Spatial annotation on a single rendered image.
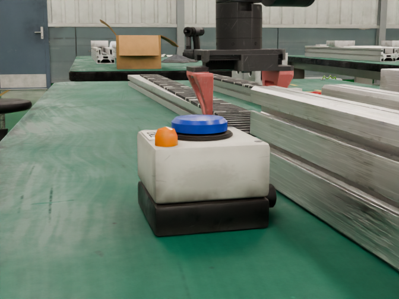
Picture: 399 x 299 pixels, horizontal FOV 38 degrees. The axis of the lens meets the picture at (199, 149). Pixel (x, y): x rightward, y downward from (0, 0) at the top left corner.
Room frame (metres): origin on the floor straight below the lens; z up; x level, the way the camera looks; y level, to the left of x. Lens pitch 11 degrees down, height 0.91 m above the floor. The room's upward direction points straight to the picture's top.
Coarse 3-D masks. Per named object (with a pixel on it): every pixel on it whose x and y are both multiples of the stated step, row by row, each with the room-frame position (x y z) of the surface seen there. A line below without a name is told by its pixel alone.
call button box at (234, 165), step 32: (160, 160) 0.36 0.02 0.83; (192, 160) 0.37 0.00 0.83; (224, 160) 0.37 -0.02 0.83; (256, 160) 0.38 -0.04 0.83; (160, 192) 0.36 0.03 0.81; (192, 192) 0.37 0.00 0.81; (224, 192) 0.37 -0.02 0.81; (256, 192) 0.38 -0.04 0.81; (160, 224) 0.36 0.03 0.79; (192, 224) 0.37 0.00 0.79; (224, 224) 0.37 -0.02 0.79; (256, 224) 0.38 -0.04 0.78
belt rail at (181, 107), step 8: (136, 80) 1.51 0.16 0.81; (144, 80) 1.44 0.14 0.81; (136, 88) 1.51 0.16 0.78; (144, 88) 1.42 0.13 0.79; (152, 88) 1.27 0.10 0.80; (160, 88) 1.19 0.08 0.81; (152, 96) 1.27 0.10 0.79; (160, 96) 1.21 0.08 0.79; (168, 96) 1.09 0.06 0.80; (176, 96) 1.02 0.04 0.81; (168, 104) 1.09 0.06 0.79; (176, 104) 1.05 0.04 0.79; (184, 104) 0.96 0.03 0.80; (192, 104) 0.90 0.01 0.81; (176, 112) 1.02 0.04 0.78; (184, 112) 0.96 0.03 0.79; (192, 112) 0.93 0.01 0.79; (200, 112) 0.85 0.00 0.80
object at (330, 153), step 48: (288, 96) 0.46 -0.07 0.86; (336, 96) 0.53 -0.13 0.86; (384, 96) 0.46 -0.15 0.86; (288, 144) 0.46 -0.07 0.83; (336, 144) 0.38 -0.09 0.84; (384, 144) 0.34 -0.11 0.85; (288, 192) 0.45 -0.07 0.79; (336, 192) 0.38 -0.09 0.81; (384, 192) 0.32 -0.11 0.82; (384, 240) 0.32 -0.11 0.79
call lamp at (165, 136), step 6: (156, 132) 0.37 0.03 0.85; (162, 132) 0.37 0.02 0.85; (168, 132) 0.37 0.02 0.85; (174, 132) 0.37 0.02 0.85; (156, 138) 0.37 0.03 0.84; (162, 138) 0.37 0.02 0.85; (168, 138) 0.37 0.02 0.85; (174, 138) 0.37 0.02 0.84; (156, 144) 0.37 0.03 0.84; (162, 144) 0.37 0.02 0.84; (168, 144) 0.37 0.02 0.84; (174, 144) 0.37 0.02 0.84
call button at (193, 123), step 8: (176, 120) 0.40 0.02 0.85; (184, 120) 0.40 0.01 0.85; (192, 120) 0.39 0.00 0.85; (200, 120) 0.39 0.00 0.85; (208, 120) 0.39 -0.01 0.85; (216, 120) 0.40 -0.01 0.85; (224, 120) 0.40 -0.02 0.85; (176, 128) 0.40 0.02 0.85; (184, 128) 0.39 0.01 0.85; (192, 128) 0.39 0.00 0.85; (200, 128) 0.39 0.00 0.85; (208, 128) 0.39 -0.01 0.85; (216, 128) 0.39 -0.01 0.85; (224, 128) 0.40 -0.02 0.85
